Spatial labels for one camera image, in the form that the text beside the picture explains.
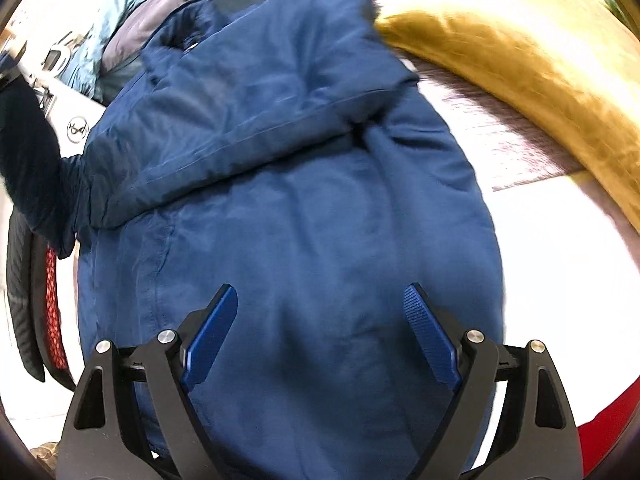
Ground pink polka dot bedsheet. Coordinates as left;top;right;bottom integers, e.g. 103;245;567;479
359;0;640;470

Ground black quilted jacket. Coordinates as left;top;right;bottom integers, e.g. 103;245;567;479
6;209;75;391

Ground red patterned garment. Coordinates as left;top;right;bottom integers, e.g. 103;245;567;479
44;248;70;372

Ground red fabric bag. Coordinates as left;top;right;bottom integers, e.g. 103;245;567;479
578;378;640;480

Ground navy blue padded jacket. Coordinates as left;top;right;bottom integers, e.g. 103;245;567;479
0;0;506;480

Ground white machine with control panel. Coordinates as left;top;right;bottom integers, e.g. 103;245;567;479
16;38;105;157

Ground gold satin pillow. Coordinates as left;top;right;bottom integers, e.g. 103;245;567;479
375;0;639;223

